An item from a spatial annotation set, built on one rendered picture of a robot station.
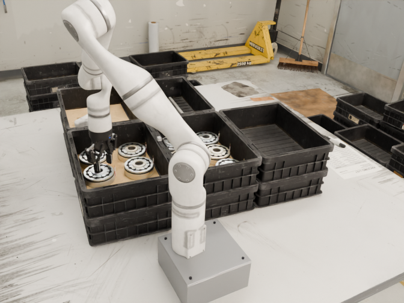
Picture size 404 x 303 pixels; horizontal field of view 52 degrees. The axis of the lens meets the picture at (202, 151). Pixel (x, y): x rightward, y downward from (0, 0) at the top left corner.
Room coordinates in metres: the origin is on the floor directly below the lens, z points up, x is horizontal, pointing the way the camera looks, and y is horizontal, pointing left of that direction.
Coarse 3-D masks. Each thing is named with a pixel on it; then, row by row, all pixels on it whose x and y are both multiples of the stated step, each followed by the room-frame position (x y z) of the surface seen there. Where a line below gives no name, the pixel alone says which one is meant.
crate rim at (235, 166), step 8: (200, 112) 1.52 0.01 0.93; (208, 112) 1.52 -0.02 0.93; (216, 112) 1.53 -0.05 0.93; (224, 120) 1.47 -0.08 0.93; (152, 128) 1.36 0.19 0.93; (232, 128) 1.40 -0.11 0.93; (240, 136) 1.33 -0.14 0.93; (248, 144) 1.28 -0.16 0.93; (168, 152) 1.20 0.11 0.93; (256, 152) 1.23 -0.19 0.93; (248, 160) 1.17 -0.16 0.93; (256, 160) 1.18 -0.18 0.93; (208, 168) 1.11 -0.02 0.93; (216, 168) 1.12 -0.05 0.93; (224, 168) 1.13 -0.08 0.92; (232, 168) 1.14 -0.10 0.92; (240, 168) 1.15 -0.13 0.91
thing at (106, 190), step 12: (72, 132) 1.31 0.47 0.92; (72, 144) 1.21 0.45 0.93; (156, 144) 1.25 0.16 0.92; (72, 156) 1.17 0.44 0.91; (168, 156) 1.17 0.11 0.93; (144, 180) 1.03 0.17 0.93; (156, 180) 1.04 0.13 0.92; (168, 180) 1.05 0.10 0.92; (84, 192) 0.96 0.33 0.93; (96, 192) 0.96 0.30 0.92; (108, 192) 0.98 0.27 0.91
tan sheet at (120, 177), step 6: (114, 150) 1.35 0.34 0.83; (78, 156) 1.30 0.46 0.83; (114, 156) 1.31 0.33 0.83; (114, 162) 1.27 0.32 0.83; (120, 162) 1.27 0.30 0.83; (120, 168) 1.23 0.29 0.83; (120, 174) 1.19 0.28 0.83; (156, 174) 1.21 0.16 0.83; (114, 180) 1.16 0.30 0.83; (120, 180) 1.16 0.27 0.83; (126, 180) 1.16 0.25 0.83; (132, 180) 1.16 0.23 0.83
